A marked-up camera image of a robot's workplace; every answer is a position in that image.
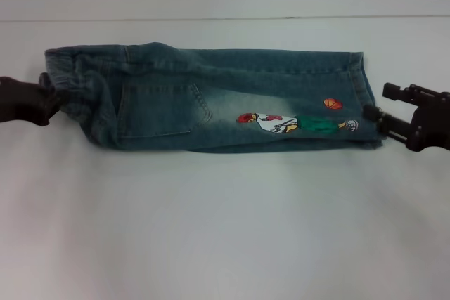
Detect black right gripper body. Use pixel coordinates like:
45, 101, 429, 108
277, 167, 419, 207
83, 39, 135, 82
404, 91, 450, 154

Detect blue denim shorts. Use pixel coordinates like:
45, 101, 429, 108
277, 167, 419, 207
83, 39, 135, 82
44, 41, 386, 155

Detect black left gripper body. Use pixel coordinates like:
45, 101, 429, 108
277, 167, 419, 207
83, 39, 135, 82
0, 75, 54, 127

